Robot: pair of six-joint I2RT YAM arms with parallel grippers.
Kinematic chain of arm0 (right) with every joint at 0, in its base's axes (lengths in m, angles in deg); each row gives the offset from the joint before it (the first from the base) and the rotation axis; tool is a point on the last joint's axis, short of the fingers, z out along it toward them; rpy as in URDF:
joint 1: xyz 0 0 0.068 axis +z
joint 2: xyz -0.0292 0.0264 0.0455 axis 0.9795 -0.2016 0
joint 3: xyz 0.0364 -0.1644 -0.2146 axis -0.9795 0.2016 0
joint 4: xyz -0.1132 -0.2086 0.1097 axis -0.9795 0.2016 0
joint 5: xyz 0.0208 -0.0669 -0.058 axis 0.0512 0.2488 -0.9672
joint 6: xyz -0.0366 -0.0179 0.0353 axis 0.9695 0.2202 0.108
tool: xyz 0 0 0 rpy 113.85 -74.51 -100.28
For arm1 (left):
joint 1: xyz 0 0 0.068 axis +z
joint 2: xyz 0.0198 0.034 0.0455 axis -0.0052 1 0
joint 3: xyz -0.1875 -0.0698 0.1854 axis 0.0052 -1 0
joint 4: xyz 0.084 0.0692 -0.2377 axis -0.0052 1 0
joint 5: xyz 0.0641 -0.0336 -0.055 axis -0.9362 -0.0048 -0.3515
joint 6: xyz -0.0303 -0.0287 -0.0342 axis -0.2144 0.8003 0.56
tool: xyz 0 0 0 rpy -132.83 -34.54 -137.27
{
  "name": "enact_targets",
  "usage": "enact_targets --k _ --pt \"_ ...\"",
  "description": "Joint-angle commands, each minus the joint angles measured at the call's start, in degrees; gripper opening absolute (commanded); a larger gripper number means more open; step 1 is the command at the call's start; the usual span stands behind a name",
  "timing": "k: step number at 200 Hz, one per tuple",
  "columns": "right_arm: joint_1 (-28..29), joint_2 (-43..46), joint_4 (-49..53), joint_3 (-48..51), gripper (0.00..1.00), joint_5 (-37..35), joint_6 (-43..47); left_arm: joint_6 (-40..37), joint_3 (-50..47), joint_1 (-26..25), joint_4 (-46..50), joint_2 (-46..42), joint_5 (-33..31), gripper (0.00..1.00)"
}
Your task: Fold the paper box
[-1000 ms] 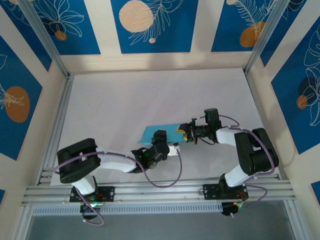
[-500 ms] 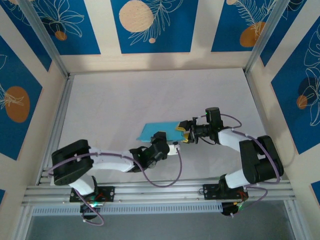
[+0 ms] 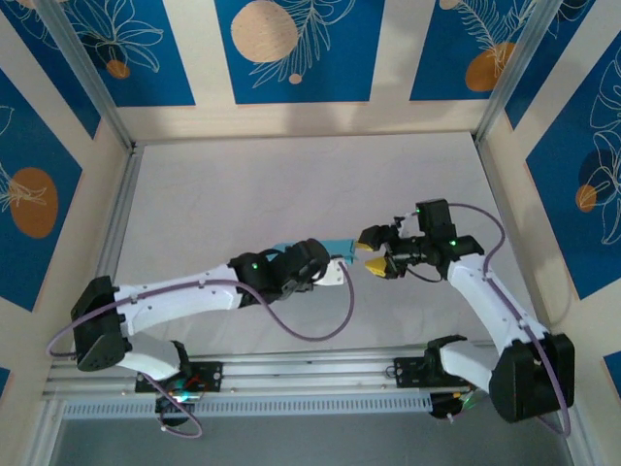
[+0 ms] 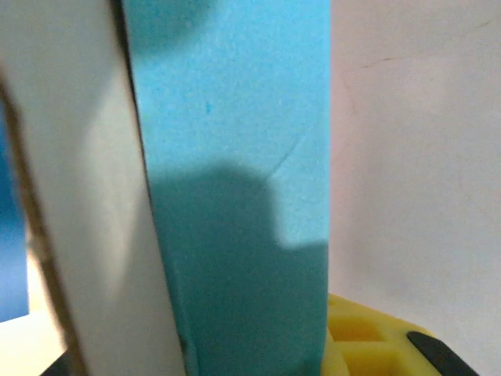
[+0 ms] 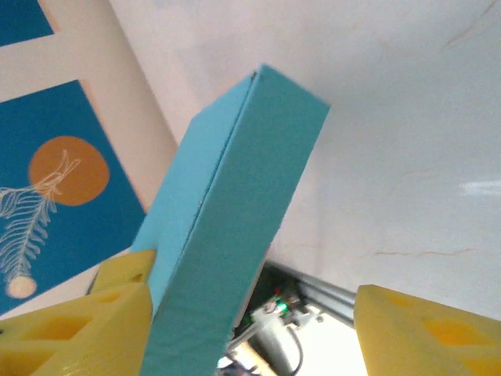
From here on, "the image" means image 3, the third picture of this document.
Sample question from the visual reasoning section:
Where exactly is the white blue paper box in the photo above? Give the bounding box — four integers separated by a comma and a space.
271, 238, 358, 266

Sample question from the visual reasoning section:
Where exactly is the white table sheet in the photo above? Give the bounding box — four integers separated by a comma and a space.
96, 133, 547, 363

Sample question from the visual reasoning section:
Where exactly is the right black electronics module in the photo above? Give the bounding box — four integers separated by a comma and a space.
429, 391, 479, 422

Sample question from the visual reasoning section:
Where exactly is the black electronics module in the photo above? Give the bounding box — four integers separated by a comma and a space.
154, 392, 200, 428
429, 391, 479, 422

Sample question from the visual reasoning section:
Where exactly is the left black electronics module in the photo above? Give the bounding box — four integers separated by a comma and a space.
154, 392, 200, 428

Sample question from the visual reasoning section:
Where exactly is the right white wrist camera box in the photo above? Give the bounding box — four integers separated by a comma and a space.
392, 211, 421, 234

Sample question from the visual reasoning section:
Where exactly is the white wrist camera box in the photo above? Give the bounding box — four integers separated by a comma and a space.
392, 211, 421, 234
312, 259, 346, 288

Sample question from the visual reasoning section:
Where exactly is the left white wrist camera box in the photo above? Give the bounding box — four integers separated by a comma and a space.
312, 259, 346, 288

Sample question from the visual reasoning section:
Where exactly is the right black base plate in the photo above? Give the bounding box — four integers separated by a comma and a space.
393, 356, 482, 389

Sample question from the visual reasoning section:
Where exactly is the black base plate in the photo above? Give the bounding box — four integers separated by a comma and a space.
393, 356, 482, 389
134, 361, 224, 394

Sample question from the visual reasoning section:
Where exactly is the long aluminium frame rail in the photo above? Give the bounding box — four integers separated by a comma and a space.
41, 349, 576, 402

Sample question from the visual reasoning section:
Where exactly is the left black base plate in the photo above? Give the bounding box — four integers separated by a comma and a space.
134, 361, 224, 394

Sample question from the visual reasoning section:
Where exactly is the grey slotted cable duct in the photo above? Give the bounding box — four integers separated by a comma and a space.
62, 393, 433, 419

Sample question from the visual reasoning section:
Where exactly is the aluminium side rail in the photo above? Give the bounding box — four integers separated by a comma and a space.
70, 145, 146, 360

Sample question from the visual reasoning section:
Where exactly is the right aluminium frame post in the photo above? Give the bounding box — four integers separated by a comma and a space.
474, 0, 573, 145

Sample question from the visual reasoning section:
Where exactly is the aluminium frame post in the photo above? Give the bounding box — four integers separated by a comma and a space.
474, 0, 573, 145
36, 0, 137, 151

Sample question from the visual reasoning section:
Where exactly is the right aluminium frame leg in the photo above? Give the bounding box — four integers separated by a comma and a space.
550, 387, 591, 466

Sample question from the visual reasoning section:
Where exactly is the aluminium frame leg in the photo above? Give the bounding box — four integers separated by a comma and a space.
550, 387, 591, 466
26, 400, 67, 466

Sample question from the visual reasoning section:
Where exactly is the left aluminium frame post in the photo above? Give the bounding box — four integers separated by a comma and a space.
36, 0, 137, 151

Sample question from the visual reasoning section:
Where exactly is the left aluminium frame leg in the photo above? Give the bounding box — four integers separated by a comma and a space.
26, 400, 67, 466

